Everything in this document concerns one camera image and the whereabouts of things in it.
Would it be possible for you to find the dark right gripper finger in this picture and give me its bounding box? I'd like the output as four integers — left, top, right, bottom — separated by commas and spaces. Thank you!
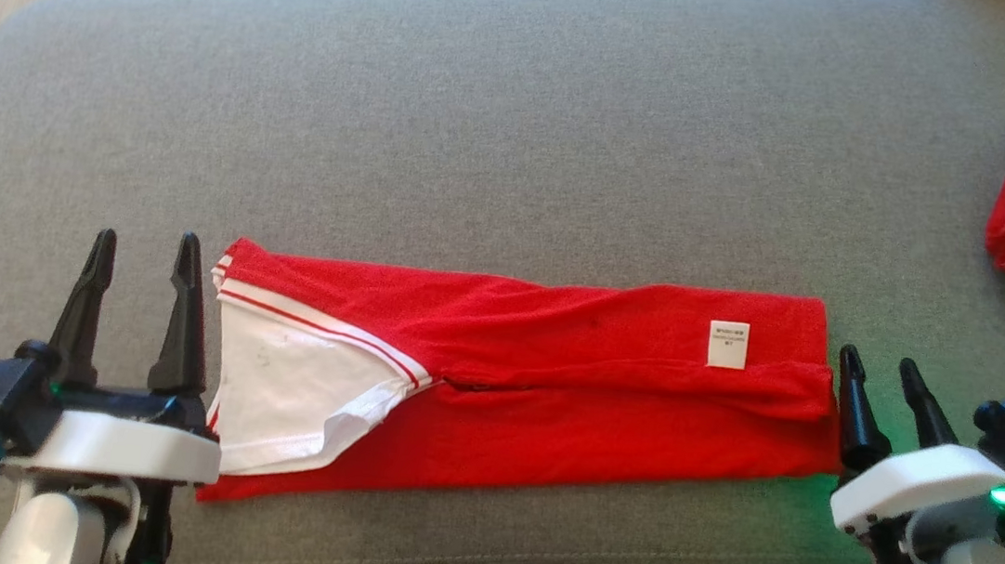
827, 344, 905, 476
891, 358, 970, 453

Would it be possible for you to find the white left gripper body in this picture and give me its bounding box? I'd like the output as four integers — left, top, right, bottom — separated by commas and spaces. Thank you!
2, 375, 228, 489

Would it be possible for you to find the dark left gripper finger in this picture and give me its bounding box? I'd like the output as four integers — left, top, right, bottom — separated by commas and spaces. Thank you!
44, 223, 120, 390
146, 230, 224, 400

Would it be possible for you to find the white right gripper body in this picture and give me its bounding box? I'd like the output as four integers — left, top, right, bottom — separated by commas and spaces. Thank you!
827, 433, 1005, 552

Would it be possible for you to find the beige fabric sofa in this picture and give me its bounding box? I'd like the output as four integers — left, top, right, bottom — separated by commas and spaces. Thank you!
0, 0, 1005, 564

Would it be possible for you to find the red basketball jersey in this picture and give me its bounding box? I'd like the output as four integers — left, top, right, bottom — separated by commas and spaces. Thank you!
187, 234, 861, 564

